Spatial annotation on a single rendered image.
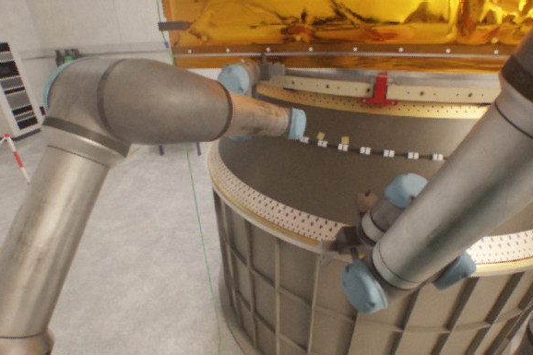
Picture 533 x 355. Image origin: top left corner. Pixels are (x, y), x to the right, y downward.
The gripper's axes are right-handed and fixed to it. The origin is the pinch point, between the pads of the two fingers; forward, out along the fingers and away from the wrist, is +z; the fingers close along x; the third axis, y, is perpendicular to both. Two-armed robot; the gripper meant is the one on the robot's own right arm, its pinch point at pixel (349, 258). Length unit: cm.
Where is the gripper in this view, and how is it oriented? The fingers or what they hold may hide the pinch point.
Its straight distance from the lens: 77.4
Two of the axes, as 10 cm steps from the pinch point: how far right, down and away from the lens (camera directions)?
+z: -1.5, 6.2, 7.7
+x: 9.8, 0.2, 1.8
